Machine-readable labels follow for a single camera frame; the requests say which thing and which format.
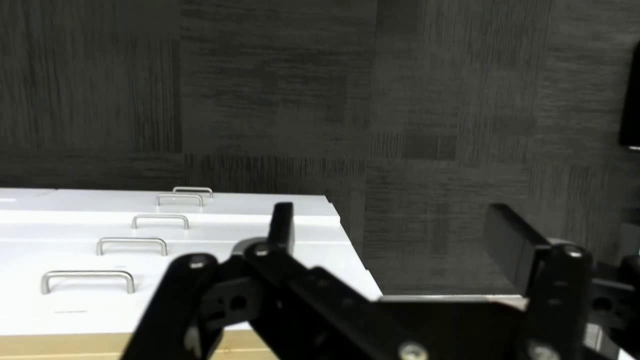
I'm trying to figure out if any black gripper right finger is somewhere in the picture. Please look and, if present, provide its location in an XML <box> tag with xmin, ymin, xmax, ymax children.
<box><xmin>483</xmin><ymin>203</ymin><xmax>640</xmax><ymax>360</ymax></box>

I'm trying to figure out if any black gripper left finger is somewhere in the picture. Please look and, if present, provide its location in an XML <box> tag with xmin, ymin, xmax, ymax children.
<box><xmin>118</xmin><ymin>200</ymin><xmax>529</xmax><ymax>360</ymax></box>

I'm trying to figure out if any white drawer cabinet wood top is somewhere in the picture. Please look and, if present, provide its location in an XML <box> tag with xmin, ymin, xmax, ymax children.
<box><xmin>0</xmin><ymin>187</ymin><xmax>384</xmax><ymax>360</ymax></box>

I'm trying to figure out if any black box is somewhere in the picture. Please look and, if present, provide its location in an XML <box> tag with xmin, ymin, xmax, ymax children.
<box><xmin>619</xmin><ymin>40</ymin><xmax>640</xmax><ymax>151</ymax></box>

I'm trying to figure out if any silver cabinet drawer handle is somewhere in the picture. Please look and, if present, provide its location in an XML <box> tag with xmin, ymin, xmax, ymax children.
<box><xmin>131</xmin><ymin>212</ymin><xmax>193</xmax><ymax>232</ymax></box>
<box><xmin>39</xmin><ymin>268</ymin><xmax>138</xmax><ymax>296</ymax></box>
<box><xmin>94</xmin><ymin>235</ymin><xmax>173</xmax><ymax>258</ymax></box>
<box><xmin>171</xmin><ymin>185</ymin><xmax>217</xmax><ymax>198</ymax></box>

